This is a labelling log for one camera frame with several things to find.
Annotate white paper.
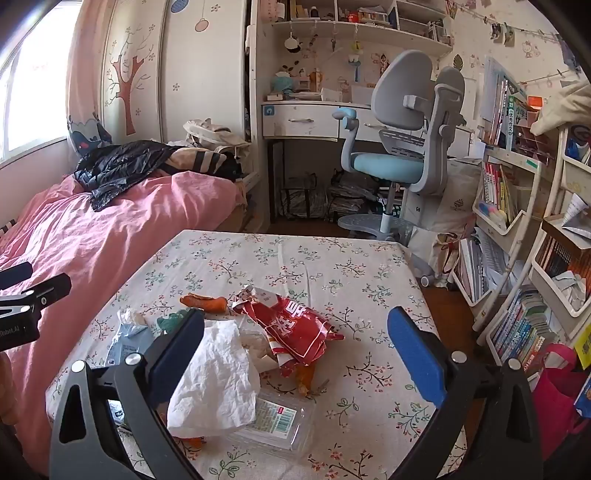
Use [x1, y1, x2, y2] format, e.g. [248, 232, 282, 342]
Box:
[167, 320, 262, 438]

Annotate beige cloth bag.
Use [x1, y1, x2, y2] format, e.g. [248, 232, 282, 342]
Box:
[182, 119, 252, 151]

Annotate white wardrobe with tree print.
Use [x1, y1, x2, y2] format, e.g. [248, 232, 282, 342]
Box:
[100, 0, 247, 144]

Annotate long orange peel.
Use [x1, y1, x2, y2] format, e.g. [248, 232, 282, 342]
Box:
[295, 364, 319, 397]

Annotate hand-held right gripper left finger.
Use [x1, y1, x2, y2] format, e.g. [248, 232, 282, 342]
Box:
[48, 308, 206, 480]

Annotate clear plastic storage bag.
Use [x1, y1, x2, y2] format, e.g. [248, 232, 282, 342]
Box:
[328, 182, 384, 219]
[279, 175, 324, 217]

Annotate yellow bag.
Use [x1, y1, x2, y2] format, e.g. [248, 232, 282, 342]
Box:
[573, 323, 591, 365]

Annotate black shiny jacket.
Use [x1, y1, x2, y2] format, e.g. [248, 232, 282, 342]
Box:
[74, 141, 185, 212]

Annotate small orange peel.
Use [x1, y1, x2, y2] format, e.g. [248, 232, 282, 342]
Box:
[179, 294, 228, 313]

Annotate window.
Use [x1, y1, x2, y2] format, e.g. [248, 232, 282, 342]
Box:
[0, 9, 77, 160]

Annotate blue printed bag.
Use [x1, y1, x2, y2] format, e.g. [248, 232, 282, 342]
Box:
[574, 369, 591, 418]

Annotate pink tote bag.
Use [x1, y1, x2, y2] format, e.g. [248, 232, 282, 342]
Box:
[531, 344, 591, 462]

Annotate white desk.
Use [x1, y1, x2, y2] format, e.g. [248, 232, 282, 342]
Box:
[261, 90, 472, 232]

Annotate grey and blue desk chair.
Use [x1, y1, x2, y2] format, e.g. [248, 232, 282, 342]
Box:
[332, 50, 466, 241]

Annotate pink duvet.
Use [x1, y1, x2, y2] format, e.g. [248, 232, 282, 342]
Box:
[0, 172, 245, 476]

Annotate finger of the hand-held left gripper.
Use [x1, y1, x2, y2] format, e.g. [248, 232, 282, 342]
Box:
[0, 262, 34, 290]
[0, 273, 72, 311]

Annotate pink curtain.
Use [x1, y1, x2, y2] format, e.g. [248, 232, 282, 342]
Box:
[65, 0, 114, 155]

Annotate white wall shelf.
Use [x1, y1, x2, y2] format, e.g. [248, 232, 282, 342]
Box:
[252, 0, 455, 56]

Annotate striped blanket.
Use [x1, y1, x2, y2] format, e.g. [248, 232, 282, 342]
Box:
[166, 147, 243, 181]

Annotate floral tablecloth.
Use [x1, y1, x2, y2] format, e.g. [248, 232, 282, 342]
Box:
[46, 229, 467, 480]

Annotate cream cloth bag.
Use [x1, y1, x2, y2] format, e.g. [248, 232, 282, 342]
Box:
[530, 82, 591, 136]

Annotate green wrapper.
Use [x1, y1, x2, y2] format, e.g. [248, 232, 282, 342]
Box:
[156, 308, 195, 334]

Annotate clear plastic container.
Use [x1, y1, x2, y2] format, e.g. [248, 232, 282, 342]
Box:
[226, 392, 319, 455]

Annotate white canvas bag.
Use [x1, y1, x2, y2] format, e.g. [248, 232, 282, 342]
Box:
[409, 159, 483, 287]

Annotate photo string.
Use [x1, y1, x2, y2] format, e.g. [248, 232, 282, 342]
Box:
[445, 0, 583, 84]

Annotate person's dark trousers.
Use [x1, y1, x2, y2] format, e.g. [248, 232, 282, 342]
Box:
[0, 422, 49, 480]

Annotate blue and white packet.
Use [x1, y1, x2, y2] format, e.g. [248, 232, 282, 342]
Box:
[105, 320, 153, 367]

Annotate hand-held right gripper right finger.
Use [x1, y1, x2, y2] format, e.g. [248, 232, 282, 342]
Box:
[387, 305, 546, 480]

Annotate red snack bag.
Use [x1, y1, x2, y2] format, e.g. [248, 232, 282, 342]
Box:
[231, 285, 346, 377]

